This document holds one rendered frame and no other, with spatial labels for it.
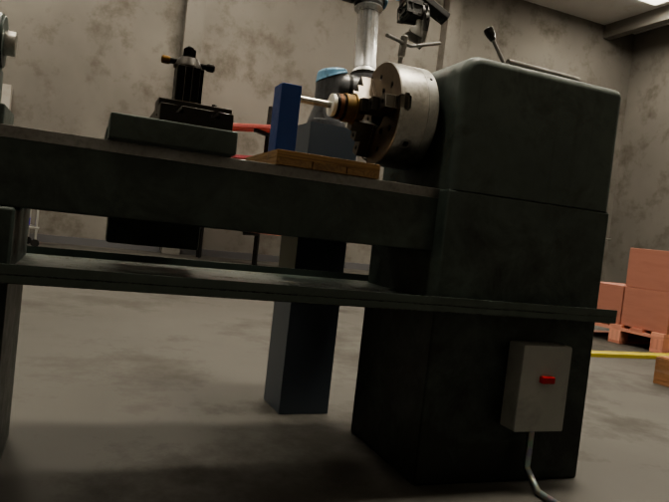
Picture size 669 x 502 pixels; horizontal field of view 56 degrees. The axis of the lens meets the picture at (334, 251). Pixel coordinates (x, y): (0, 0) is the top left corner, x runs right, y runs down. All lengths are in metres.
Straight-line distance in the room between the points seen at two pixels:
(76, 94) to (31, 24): 1.19
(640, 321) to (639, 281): 0.34
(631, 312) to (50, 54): 9.06
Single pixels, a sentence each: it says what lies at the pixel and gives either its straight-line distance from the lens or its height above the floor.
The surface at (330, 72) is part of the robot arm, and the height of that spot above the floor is 1.30.
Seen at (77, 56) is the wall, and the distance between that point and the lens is 11.33.
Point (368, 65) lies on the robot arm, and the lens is 2.59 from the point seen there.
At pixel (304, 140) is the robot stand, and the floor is 1.03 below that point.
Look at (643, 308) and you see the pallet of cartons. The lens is 6.04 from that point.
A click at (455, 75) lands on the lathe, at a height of 1.20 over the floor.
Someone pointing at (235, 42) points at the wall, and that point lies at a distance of 11.77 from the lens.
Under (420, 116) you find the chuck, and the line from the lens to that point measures 1.89.
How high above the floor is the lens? 0.71
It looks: 2 degrees down
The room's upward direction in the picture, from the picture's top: 6 degrees clockwise
